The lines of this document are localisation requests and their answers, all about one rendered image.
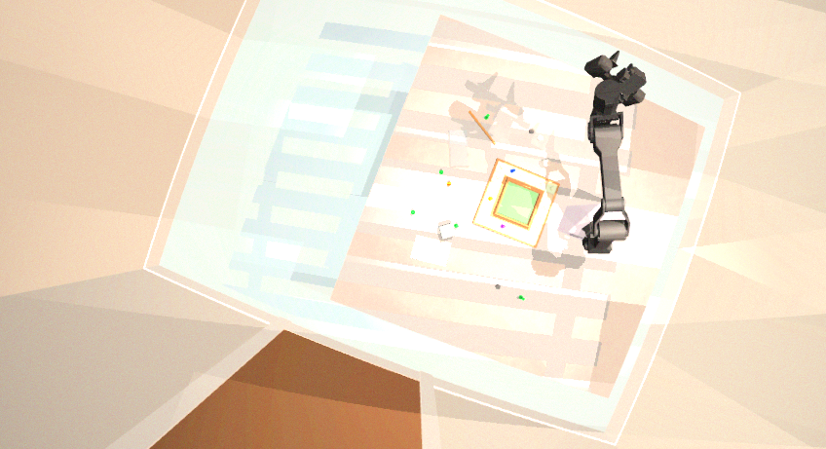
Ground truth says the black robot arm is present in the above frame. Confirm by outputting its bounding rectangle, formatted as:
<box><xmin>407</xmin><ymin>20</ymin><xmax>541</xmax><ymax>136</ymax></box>
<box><xmin>582</xmin><ymin>66</ymin><xmax>647</xmax><ymax>254</ymax></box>

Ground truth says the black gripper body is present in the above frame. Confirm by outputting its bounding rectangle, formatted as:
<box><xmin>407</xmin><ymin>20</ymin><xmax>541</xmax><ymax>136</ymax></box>
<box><xmin>583</xmin><ymin>55</ymin><xmax>645</xmax><ymax>107</ymax></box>

